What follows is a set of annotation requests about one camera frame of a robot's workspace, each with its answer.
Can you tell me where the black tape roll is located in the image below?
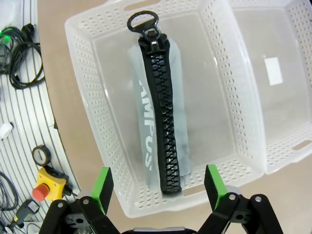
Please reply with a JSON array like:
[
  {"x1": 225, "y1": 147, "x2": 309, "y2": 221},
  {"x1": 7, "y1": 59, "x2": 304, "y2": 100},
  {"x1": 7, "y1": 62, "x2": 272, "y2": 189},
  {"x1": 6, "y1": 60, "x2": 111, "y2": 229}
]
[{"x1": 32, "y1": 145, "x2": 52, "y2": 168}]

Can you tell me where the yellow emergency stop button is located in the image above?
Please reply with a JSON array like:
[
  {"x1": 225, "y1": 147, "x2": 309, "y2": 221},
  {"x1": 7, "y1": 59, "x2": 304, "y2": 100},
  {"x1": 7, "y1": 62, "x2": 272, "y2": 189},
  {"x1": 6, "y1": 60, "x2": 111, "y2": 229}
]
[{"x1": 32, "y1": 167, "x2": 71, "y2": 202}]

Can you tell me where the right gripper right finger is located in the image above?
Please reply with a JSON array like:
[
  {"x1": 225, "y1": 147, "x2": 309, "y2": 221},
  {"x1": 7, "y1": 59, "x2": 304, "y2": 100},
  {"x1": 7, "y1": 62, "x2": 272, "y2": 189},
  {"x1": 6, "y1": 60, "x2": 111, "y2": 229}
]
[{"x1": 198, "y1": 164, "x2": 285, "y2": 234}]

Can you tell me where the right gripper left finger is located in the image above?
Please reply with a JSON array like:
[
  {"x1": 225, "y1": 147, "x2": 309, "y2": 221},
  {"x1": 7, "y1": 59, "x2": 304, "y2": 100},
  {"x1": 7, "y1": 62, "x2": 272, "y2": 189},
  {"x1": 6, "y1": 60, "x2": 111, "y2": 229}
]
[{"x1": 41, "y1": 167, "x2": 122, "y2": 234}]

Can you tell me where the grey floor cable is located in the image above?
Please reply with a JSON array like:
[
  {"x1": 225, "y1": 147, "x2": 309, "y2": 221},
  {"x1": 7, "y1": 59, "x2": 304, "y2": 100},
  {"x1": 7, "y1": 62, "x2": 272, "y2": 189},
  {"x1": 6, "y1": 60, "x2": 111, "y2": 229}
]
[{"x1": 0, "y1": 170, "x2": 20, "y2": 234}]

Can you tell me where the black power adapter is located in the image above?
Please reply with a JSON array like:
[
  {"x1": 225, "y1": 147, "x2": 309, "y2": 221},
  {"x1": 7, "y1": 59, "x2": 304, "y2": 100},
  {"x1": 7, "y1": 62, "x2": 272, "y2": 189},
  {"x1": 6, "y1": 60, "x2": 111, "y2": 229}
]
[{"x1": 13, "y1": 199, "x2": 41, "y2": 223}]

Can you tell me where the grey zippered pencil case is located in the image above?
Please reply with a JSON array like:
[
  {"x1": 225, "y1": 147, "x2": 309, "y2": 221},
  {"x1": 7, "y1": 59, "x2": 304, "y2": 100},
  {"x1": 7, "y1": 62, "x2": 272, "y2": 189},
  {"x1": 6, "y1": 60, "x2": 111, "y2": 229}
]
[{"x1": 126, "y1": 11, "x2": 193, "y2": 195}]

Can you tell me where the coiled black cable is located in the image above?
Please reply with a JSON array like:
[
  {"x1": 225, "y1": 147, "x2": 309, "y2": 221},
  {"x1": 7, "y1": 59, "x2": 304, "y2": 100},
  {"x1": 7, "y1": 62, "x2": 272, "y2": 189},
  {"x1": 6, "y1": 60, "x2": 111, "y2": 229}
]
[{"x1": 9, "y1": 23, "x2": 47, "y2": 90}]

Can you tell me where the white plug adapter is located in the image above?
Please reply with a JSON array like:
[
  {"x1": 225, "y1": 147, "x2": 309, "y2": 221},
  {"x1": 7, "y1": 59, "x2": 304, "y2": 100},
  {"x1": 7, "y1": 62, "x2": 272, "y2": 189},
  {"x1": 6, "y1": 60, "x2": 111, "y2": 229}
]
[{"x1": 0, "y1": 121, "x2": 14, "y2": 140}]

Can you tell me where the white perforated plastic basket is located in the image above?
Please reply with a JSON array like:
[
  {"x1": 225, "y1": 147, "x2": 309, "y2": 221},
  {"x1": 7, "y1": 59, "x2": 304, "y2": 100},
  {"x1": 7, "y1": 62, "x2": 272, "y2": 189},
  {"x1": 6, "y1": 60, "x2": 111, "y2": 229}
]
[
  {"x1": 229, "y1": 0, "x2": 312, "y2": 175},
  {"x1": 64, "y1": 0, "x2": 269, "y2": 219}
]

